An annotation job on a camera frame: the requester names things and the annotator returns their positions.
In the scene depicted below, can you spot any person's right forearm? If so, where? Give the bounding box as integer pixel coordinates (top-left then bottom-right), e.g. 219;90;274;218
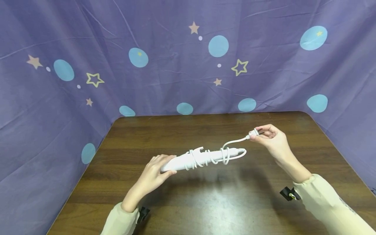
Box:
275;153;376;235

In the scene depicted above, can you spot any white power cord with plug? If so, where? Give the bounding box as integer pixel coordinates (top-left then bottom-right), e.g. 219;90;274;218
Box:
184;128;261;171

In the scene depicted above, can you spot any person's right hand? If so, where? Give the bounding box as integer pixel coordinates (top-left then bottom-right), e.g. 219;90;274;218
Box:
249;124;292;165

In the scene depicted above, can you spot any white hair styling wand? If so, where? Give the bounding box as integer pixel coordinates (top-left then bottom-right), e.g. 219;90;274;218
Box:
160;147;247;173

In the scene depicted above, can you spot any black wrist band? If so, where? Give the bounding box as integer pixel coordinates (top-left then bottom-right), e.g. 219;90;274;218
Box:
136;206;151;224
279;186;302;201

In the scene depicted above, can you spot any person's left hand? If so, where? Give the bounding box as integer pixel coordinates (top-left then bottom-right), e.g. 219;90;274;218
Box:
133;154;178;200

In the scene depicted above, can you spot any person's left forearm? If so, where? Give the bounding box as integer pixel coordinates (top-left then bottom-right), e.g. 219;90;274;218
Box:
100;188;149;235

